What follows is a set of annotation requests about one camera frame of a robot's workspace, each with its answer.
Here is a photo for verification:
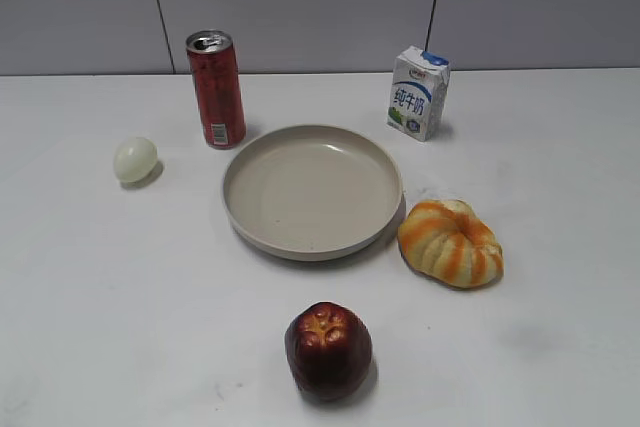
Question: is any dark red apple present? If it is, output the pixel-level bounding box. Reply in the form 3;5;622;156
284;302;373;402

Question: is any beige round plate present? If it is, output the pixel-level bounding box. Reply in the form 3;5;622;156
221;124;405;262

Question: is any orange striped bread bun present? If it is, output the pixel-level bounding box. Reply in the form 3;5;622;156
397;199;504;289

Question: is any white milk carton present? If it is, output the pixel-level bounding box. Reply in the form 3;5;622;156
387;46;450;142

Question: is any red drink can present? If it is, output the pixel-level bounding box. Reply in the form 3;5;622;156
186;29;246;149

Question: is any white egg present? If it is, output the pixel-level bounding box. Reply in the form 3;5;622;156
113;137;158;184

